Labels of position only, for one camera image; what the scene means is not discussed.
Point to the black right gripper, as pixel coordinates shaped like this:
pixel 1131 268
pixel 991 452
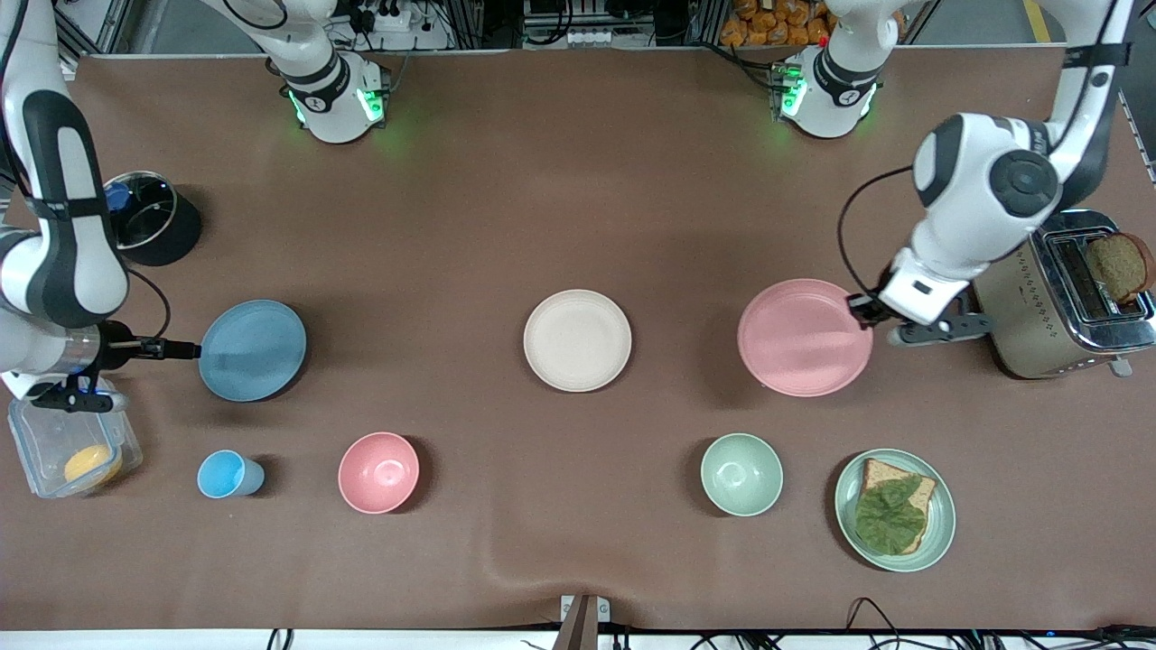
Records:
pixel 120 346

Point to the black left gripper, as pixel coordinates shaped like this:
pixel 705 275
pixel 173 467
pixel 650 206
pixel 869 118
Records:
pixel 864 310

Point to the pink plate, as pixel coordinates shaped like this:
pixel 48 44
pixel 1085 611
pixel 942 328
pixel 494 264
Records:
pixel 799 338

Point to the blue plate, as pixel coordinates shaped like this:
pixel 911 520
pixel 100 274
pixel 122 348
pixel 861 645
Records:
pixel 253 352

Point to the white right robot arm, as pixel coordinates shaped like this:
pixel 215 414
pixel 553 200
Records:
pixel 63 226

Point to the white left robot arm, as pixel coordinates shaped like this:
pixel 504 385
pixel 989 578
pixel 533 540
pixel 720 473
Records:
pixel 975 199

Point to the blue cup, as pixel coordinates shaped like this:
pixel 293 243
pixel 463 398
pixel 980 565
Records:
pixel 224 475

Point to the glass lid with blue knob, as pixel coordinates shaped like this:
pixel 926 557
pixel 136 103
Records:
pixel 144 212

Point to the yellow orange round food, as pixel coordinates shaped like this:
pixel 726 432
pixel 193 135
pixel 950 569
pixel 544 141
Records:
pixel 92 465

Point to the beige and chrome toaster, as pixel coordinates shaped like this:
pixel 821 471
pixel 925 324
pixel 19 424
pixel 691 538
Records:
pixel 1020 316

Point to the toast slice with brown crust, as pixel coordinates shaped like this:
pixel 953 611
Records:
pixel 880 471

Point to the clear plastic container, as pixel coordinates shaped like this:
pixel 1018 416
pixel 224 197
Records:
pixel 41 451

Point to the green bowl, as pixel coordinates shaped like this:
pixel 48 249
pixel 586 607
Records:
pixel 741 475

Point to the green lettuce leaf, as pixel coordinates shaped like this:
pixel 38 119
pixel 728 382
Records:
pixel 890 519

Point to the pink bowl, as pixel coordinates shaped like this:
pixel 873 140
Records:
pixel 378 473

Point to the green plate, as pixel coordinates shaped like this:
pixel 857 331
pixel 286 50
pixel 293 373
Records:
pixel 941 524

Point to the dark brown bread slice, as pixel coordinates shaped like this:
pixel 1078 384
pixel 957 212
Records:
pixel 1120 266

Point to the beige plate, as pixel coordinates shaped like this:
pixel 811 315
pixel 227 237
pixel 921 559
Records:
pixel 577 340

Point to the bag of oranges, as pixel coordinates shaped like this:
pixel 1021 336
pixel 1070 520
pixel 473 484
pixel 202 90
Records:
pixel 777 23

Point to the white power strip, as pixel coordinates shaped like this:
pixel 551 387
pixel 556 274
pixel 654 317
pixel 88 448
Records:
pixel 397 23

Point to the metal table edge bracket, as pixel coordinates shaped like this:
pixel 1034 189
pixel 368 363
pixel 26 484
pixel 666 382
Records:
pixel 582 623

